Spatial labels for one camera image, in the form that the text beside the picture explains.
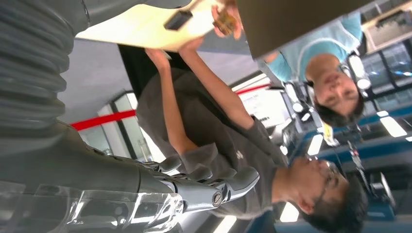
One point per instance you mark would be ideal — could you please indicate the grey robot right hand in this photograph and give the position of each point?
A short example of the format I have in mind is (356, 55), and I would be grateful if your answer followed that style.
(80, 170)

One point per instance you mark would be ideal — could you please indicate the person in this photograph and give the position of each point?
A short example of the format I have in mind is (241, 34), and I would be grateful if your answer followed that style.
(219, 128)
(328, 74)

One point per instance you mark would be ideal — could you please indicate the small black hub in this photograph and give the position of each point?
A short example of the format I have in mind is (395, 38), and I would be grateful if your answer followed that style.
(178, 20)

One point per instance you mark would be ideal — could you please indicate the grey laptop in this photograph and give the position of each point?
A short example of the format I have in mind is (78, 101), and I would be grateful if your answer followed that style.
(289, 22)

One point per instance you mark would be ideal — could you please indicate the red barrier belt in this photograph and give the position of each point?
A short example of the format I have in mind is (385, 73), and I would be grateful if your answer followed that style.
(103, 119)

